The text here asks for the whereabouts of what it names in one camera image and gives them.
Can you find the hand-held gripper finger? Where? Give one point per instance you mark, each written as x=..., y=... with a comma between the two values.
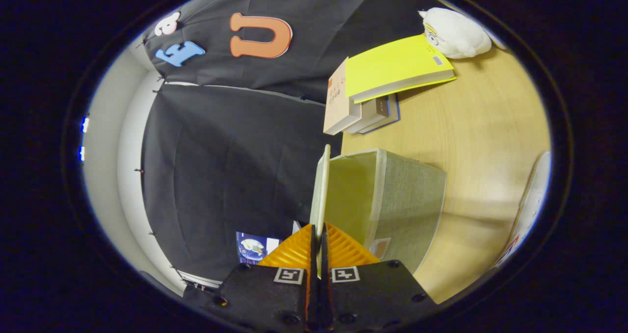
x=313, y=274
x=325, y=274

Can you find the grey fabric storage box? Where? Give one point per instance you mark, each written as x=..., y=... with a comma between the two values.
x=392, y=200

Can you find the white canvas shoe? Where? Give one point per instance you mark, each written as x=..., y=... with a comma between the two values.
x=532, y=205

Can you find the blue display screen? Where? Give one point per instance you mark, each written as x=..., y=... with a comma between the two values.
x=252, y=247

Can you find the black backdrop cloth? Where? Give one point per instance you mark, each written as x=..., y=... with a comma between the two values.
x=221, y=176

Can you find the tan cover book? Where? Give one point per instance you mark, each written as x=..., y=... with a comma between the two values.
x=336, y=112

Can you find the yellow cover book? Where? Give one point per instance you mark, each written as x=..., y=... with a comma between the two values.
x=392, y=65

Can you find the white plush toy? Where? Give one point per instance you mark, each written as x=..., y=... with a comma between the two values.
x=454, y=31

